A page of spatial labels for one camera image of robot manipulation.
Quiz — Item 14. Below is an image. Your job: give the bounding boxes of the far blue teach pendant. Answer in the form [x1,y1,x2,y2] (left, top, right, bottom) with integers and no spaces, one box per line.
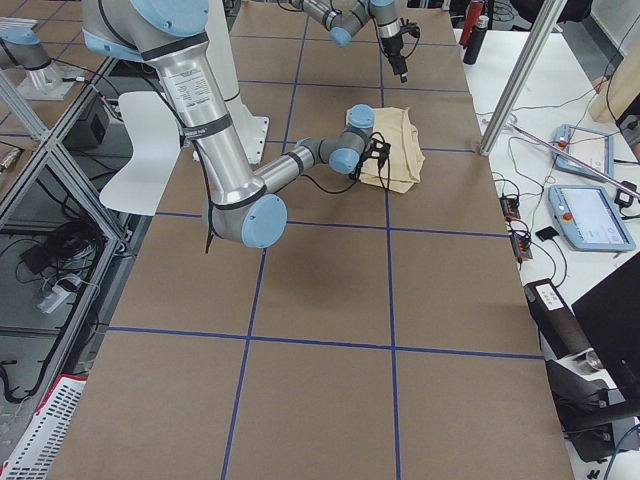
[554,124,614,176]

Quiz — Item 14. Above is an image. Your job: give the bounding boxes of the blue teach pendant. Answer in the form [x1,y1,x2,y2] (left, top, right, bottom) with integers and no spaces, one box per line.
[548,185,636,252]
[554,124,614,176]

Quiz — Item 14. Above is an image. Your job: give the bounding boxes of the black water bottle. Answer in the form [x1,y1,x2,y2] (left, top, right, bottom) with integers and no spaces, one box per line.
[463,15,489,65]

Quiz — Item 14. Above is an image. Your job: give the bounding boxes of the white plastic chair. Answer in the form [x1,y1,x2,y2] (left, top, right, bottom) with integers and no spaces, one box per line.
[99,91,181,216]

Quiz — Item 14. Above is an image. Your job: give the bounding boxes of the red water bottle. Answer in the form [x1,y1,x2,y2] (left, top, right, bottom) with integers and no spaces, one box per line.
[459,0,485,48]

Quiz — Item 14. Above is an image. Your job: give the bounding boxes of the near blue teach pendant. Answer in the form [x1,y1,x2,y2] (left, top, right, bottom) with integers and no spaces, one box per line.
[548,185,636,252]

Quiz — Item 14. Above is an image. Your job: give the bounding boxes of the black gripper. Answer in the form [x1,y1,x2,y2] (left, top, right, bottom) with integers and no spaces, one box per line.
[382,18,420,83]
[349,132,390,180]

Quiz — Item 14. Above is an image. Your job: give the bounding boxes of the white perforated basket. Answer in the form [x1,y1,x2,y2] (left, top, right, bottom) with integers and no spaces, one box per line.
[1,374,87,479]

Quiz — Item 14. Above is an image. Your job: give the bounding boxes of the black monitor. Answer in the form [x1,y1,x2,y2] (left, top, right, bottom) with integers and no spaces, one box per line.
[572,255,640,399]

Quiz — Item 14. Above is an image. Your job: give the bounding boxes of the pale yellow printed t-shirt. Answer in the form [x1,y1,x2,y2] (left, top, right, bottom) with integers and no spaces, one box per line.
[359,107,425,194]

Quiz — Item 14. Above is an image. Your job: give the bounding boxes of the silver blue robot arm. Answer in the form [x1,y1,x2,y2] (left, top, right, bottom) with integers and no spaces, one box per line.
[289,0,421,83]
[82,1,375,249]

